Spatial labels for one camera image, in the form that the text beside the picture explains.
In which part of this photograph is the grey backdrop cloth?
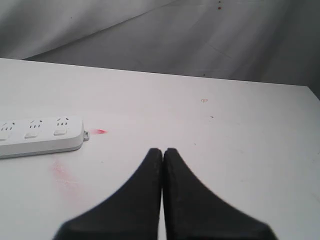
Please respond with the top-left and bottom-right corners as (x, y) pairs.
(0, 0), (320, 95)

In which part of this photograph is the white power strip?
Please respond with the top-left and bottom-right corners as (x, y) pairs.
(0, 115), (90, 159)

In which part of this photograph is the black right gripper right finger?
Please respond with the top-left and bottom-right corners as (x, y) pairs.
(162, 148), (277, 240)

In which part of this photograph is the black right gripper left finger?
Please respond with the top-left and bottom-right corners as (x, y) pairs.
(54, 148), (163, 240)

